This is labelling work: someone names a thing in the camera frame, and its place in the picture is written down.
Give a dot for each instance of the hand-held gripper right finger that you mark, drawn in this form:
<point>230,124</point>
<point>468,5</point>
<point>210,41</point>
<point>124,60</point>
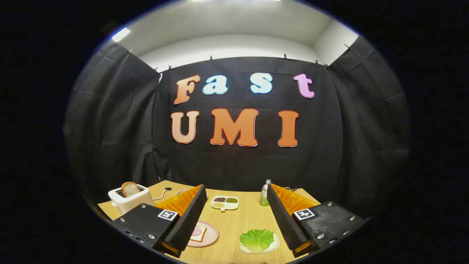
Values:
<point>287,223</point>

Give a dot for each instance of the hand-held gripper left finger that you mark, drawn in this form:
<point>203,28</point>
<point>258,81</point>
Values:
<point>187,223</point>

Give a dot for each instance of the green lettuce leaf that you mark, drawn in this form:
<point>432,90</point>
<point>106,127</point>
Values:
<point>256,240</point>

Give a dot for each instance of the toasted bread slice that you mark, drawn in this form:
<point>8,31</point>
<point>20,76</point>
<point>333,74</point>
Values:
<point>130,189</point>

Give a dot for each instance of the pink ham slice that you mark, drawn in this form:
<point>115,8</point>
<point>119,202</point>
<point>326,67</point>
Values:
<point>198,231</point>

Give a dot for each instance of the bread slice under ham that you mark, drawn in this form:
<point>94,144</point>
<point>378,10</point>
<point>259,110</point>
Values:
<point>202,237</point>

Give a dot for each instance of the white square plate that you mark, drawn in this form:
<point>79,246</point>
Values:
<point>275,246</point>

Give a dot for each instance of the pink round plate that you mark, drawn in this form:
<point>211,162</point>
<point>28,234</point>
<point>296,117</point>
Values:
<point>210,238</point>

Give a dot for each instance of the grey round plate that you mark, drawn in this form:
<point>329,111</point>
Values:
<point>183,191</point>

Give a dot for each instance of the green and silver bottle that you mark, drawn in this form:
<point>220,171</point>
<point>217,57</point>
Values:
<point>264,198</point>

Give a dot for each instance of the pile of yellow soybeans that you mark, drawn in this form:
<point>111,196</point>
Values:
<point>218,205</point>

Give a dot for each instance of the white divided dish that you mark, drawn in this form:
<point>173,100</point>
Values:
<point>231,206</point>

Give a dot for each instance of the white toaster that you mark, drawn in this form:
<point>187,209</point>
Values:
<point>128,203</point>

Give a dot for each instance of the black backdrop cloth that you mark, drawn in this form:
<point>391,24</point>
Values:
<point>238,165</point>

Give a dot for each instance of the ceiling light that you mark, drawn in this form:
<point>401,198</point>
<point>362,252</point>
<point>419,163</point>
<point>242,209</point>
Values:
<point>121,34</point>

